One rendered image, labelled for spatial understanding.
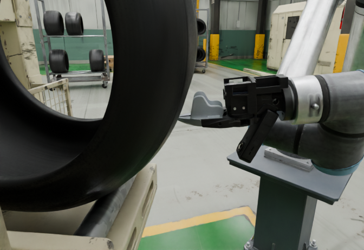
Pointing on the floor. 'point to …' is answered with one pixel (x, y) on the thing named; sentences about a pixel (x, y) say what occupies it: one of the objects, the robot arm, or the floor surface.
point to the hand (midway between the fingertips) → (184, 121)
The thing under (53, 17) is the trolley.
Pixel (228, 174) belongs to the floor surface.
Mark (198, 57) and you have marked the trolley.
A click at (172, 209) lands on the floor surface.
